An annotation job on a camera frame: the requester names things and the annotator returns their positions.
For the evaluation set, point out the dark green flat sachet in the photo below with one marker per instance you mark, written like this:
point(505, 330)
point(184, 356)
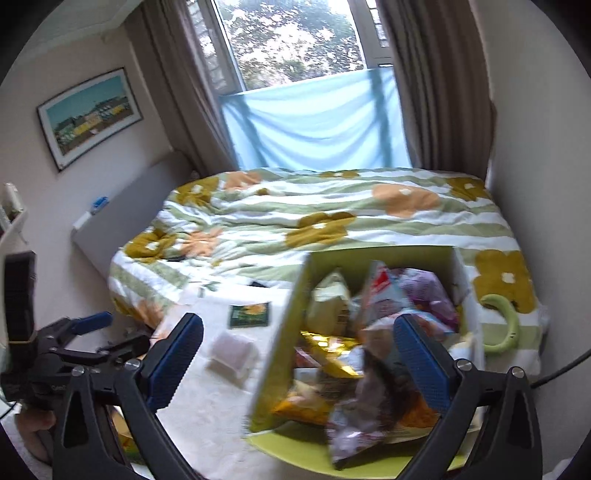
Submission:
point(249, 316)

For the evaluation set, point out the framed wall picture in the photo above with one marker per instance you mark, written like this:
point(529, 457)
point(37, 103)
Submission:
point(87, 115)

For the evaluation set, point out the small blue plastic item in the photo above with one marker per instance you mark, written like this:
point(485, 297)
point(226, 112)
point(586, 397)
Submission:
point(99, 204)

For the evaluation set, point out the window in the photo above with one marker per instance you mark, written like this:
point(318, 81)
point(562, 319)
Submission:
point(286, 37)

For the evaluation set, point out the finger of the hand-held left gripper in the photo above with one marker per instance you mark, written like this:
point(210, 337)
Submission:
point(92, 322)
point(115, 350)

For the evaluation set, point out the green cardboard box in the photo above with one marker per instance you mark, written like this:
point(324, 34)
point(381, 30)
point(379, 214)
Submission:
point(281, 350)

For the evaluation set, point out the person's left hand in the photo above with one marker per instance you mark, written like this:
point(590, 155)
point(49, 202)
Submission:
point(34, 421)

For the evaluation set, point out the purple snack packet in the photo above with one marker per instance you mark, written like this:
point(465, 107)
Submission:
point(429, 295)

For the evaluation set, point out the floral striped duvet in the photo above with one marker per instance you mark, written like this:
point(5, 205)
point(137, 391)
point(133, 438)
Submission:
point(277, 217)

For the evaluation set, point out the brown curtain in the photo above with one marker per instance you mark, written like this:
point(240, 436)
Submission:
point(184, 92)
point(443, 115)

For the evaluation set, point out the grey headboard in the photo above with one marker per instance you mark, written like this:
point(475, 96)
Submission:
point(134, 207)

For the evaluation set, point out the clear white plastic pack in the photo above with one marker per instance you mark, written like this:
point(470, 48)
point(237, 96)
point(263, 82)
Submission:
point(231, 353)

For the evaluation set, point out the light blue cloth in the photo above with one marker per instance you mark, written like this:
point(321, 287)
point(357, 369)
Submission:
point(314, 124)

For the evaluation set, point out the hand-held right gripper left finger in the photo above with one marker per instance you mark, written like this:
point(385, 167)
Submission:
point(178, 360)

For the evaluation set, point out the pile of snack packets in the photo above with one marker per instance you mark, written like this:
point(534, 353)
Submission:
point(332, 350)

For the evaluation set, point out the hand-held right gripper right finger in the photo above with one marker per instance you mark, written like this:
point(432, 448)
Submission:
point(422, 364)

